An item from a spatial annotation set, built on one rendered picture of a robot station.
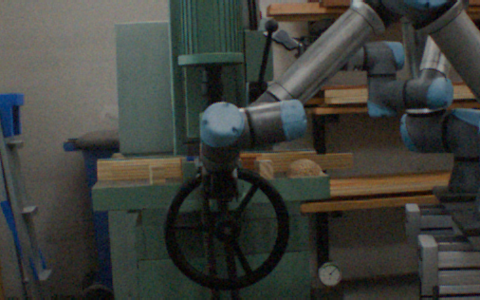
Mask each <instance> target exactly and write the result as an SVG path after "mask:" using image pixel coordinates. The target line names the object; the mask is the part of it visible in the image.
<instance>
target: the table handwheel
mask: <svg viewBox="0 0 480 300"><path fill-rule="evenodd" d="M239 173H240V177H239V178H238V179H240V180H243V181H248V182H250V183H251V186H250V188H249V190H248V192H247V194H246V195H245V197H244V198H243V200H242V201H241V203H240V204H239V205H238V207H237V208H236V210H235V211H234V212H233V213H232V214H231V215H221V216H220V215H219V212H218V211H217V213H216V214H215V222H214V224H191V223H178V222H176V218H177V214H178V211H179V209H180V208H181V206H182V204H183V202H184V201H185V199H186V197H187V196H188V194H189V193H190V192H191V191H193V190H194V189H195V188H196V187H198V186H199V185H200V183H201V180H196V174H195V175H193V176H192V177H190V178H188V179H186V180H185V181H184V182H183V183H182V184H181V185H180V186H179V188H178V189H177V190H176V191H175V193H174V195H173V196H172V198H171V200H170V202H169V204H168V206H167V208H166V211H165V215H164V219H163V227H164V239H165V244H166V247H167V251H168V253H169V256H170V258H171V259H172V261H173V263H174V264H175V266H176V267H177V268H178V270H179V271H180V272H182V273H183V274H184V275H185V276H187V277H188V278H189V279H191V280H192V281H194V282H195V283H196V284H197V285H199V286H202V287H204V288H207V289H211V290H215V291H237V290H241V289H244V288H246V287H249V286H251V285H253V284H255V283H257V282H259V281H260V280H262V279H263V278H265V277H266V276H267V275H269V274H271V273H272V271H273V269H274V268H275V267H276V266H277V264H278V263H279V261H280V260H281V258H282V256H283V255H284V253H285V251H286V246H287V242H288V238H289V217H288V212H287V209H286V206H285V204H284V201H283V199H282V196H281V194H280V193H279V191H278V190H277V189H276V188H275V186H274V185H273V184H272V183H271V182H270V181H269V180H266V179H265V178H263V177H262V176H260V175H259V174H257V173H255V172H253V171H250V169H247V168H243V167H240V169H239ZM258 188H259V189H260V190H261V191H262V192H263V193H264V194H265V195H266V196H267V197H268V199H269V201H270V202H271V204H272V206H273V208H274V210H275V212H276V215H277V219H278V235H277V240H276V243H275V246H274V248H273V251H272V252H271V254H270V256H269V257H268V258H267V259H266V261H265V262H264V263H263V264H262V265H261V266H260V267H258V268H257V269H256V270H254V271H252V270H251V268H250V267H249V264H248V260H247V259H246V258H245V256H244V254H243V252H242V250H241V247H240V245H239V243H238V241H237V238H238V237H239V236H240V234H241V227H240V224H239V222H238V221H237V219H238V218H239V216H240V215H241V214H242V212H244V210H245V209H246V207H247V206H248V204H249V201H250V199H251V198H252V196H253V195H254V193H255V192H256V190H257V189H258ZM175 230H179V231H199V232H211V233H215V236H216V237H217V238H218V239H219V241H221V242H223V243H230V244H231V247H232V248H233V250H234V252H235V254H236V256H237V258H238V259H239V261H240V263H241V265H242V267H243V269H244V271H245V273H246V275H245V276H238V277H233V278H219V277H213V276H210V275H206V274H203V273H202V272H199V271H198V270H196V269H195V267H193V266H192V265H191V264H190V263H189V262H188V260H187V259H186V258H185V256H184V255H183V254H182V253H181V251H180V249H179V247H178V244H177V241H176V236H175Z"/></svg>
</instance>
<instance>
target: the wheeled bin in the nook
mask: <svg viewBox="0 0 480 300"><path fill-rule="evenodd" d="M63 148H64V149H65V152H70V151H80V149H83V156H84V169H85V175H86V182H87V189H88V195H89V202H90V209H91V215H92V222H93V229H94V236H95V242H96V248H97V252H98V256H99V262H100V268H99V269H97V268H95V269H92V270H90V271H89V272H88V273H87V274H86V276H85V277H84V279H83V282H82V288H83V292H82V294H81V296H80V299H79V300H114V288H113V273H112V256H111V246H110V240H109V225H108V211H105V212H93V205H92V188H93V187H94V186H95V184H96V183H97V182H98V181H99V178H98V160H99V159H111V158H112V156H113V155H114V154H115V153H120V135H119V129H114V130H100V131H96V132H90V133H87V134H85V135H84V136H81V137H80V138H77V139H68V141H64V146H63Z"/></svg>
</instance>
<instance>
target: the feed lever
mask: <svg viewBox="0 0 480 300"><path fill-rule="evenodd" d="M278 27H279V26H278V23H277V22H276V21H275V20H272V19H270V20H268V21H266V22H265V29H266V31H267V32H268V36H267V39H266V44H265V49H264V54H263V59H262V63H261V68H260V73H259V78H258V82H251V83H249V101H250V102H251V103H254V102H255V101H256V100H257V99H258V98H259V97H260V96H261V95H262V94H263V93H264V92H265V91H266V90H267V89H268V83H266V82H263V80H264V76H265V71H266V67H267V62H268V55H269V50H270V45H271V41H272V37H273V33H274V32H275V31H277V29H278Z"/></svg>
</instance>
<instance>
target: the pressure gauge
mask: <svg viewBox="0 0 480 300"><path fill-rule="evenodd" d="M336 268H337V269H336ZM335 269H336V270H335ZM333 271H334V272H333ZM332 272H333V273H332ZM330 273H332V275H330ZM316 275H317V277H318V279H319V281H320V282H321V283H323V284H324V285H325V290H326V291H331V287H332V286H335V285H337V284H338V283H339V282H340V281H341V279H342V268H341V266H340V265H339V264H338V263H336V262H334V261H331V260H326V261H324V262H322V263H321V264H320V265H319V267H318V269H317V274H316Z"/></svg>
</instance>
